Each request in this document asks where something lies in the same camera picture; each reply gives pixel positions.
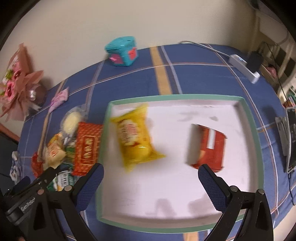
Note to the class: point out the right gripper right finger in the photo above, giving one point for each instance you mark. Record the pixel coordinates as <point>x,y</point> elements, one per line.
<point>230,201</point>

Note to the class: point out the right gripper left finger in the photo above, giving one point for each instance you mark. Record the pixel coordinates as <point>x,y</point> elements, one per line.
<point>74,199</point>

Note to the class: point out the orange yellow egg roll packet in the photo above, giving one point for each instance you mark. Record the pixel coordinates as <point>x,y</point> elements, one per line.
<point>53,153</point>

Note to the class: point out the red white snack box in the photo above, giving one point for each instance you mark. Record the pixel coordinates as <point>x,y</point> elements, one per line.
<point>211,150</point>

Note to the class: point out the yellow soft bread packet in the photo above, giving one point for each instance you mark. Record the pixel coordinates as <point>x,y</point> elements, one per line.
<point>134,139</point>

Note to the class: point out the red crinkled snack packet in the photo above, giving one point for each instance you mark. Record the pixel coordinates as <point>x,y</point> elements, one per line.
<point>38,165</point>

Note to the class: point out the green white snack packet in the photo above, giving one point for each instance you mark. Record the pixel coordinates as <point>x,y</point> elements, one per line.
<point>63,177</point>

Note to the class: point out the blue white snack packet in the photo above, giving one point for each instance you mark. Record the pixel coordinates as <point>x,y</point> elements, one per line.
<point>16,167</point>

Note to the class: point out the orange red patterned packet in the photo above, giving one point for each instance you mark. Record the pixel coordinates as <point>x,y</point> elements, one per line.
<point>87,147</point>

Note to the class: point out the clear wrapped round pastry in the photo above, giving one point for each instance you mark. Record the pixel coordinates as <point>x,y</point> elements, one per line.
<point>71,119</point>

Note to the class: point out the white tray green rim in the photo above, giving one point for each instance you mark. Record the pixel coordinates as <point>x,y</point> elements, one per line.
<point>165,195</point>

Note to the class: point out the smartphone on stand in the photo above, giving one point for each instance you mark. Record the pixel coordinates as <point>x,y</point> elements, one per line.
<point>286,129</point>

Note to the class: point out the pink small snack packet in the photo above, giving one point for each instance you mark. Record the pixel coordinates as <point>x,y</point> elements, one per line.
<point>59,99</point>

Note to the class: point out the pink flower bouquet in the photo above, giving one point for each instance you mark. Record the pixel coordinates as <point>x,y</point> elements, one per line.
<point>18,78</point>

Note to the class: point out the white power strip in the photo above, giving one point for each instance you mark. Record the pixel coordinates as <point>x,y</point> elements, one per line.
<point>240,64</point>

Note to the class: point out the teal toy house box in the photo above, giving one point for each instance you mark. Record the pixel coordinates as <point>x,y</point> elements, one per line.
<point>122,51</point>

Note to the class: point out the black power adapter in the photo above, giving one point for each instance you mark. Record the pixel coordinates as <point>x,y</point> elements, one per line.
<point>254,61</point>

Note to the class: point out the blue plaid tablecloth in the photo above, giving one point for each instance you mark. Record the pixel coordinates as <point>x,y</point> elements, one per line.
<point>190,70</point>

